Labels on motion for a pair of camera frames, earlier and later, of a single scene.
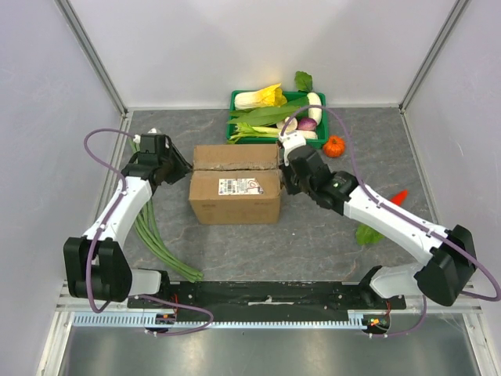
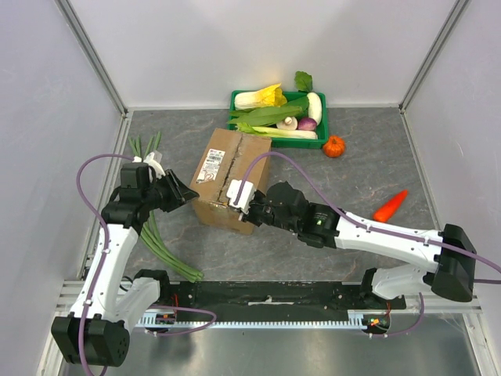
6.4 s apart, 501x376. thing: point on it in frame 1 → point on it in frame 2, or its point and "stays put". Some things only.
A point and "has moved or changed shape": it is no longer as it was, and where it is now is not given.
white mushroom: (290, 126) stays put
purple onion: (308, 124) stays put
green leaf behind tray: (303, 81) stays put
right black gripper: (292, 182) → (250, 211)
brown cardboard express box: (236, 184) has moved or changed shape
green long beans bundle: (145, 225) stays put
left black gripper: (183, 168) → (178, 197)
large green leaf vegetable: (267, 116) stays put
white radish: (314, 113) stays put
